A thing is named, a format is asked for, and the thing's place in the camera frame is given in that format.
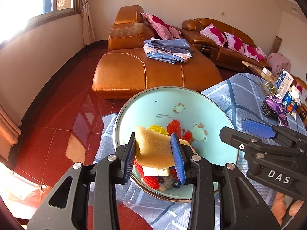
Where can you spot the light blue enamel basin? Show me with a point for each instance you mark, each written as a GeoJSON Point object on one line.
{"type": "Point", "coordinates": [148, 107]}

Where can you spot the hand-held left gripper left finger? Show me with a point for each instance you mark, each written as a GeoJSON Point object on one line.
{"type": "Point", "coordinates": [129, 158]}

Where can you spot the purple patterned bag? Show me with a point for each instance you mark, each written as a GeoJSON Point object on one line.
{"type": "Point", "coordinates": [278, 109]}

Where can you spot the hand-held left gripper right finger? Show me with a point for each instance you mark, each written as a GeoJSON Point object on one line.
{"type": "Point", "coordinates": [178, 158]}

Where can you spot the yellow sponge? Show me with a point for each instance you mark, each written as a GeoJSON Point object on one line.
{"type": "Point", "coordinates": [153, 148]}

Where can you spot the folded blue checked sheets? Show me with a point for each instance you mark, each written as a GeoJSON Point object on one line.
{"type": "Point", "coordinates": [168, 50]}

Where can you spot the small white box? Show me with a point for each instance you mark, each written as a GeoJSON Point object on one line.
{"type": "Point", "coordinates": [266, 72]}

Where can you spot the crumpled white tissue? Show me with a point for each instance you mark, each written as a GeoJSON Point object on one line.
{"type": "Point", "coordinates": [295, 93]}

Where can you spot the dark blue wrapper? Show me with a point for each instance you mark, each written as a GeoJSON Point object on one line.
{"type": "Point", "coordinates": [165, 182]}

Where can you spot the pink cloth cover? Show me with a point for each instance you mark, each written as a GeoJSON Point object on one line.
{"type": "Point", "coordinates": [279, 62]}

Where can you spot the gold black foil wrapper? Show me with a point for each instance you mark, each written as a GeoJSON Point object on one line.
{"type": "Point", "coordinates": [269, 87]}

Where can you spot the window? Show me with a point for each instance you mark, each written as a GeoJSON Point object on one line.
{"type": "Point", "coordinates": [36, 0]}

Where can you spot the orange curtain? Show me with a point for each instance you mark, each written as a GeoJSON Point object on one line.
{"type": "Point", "coordinates": [8, 129]}

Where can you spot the white yellow packet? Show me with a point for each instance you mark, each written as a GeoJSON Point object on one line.
{"type": "Point", "coordinates": [157, 171]}

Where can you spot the wooden coffee table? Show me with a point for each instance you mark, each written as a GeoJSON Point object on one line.
{"type": "Point", "coordinates": [251, 67]}

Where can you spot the brown leather armchair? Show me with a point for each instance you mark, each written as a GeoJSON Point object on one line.
{"type": "Point", "coordinates": [302, 111]}

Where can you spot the orange leather chaise sofa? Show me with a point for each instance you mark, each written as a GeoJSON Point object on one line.
{"type": "Point", "coordinates": [124, 76]}

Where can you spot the dark purple foam net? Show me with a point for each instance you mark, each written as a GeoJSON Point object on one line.
{"type": "Point", "coordinates": [266, 109]}

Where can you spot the small pink floral pillow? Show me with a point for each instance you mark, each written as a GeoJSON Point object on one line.
{"type": "Point", "coordinates": [261, 52]}

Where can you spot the blue white milk carton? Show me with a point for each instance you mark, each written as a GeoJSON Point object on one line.
{"type": "Point", "coordinates": [286, 83]}

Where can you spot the large pink floral pillow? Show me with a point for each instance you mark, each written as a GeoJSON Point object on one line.
{"type": "Point", "coordinates": [160, 26]}

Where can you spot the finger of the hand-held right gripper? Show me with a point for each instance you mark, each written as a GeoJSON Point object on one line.
{"type": "Point", "coordinates": [239, 140]}
{"type": "Point", "coordinates": [257, 128]}

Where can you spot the blue checked tablecloth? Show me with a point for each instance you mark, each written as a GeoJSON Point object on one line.
{"type": "Point", "coordinates": [230, 93]}

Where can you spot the beige curtain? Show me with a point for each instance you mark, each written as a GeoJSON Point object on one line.
{"type": "Point", "coordinates": [86, 16]}

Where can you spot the person's right hand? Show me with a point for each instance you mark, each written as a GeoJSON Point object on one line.
{"type": "Point", "coordinates": [279, 208]}

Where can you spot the brown leather sofa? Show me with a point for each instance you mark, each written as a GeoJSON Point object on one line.
{"type": "Point", "coordinates": [225, 52]}

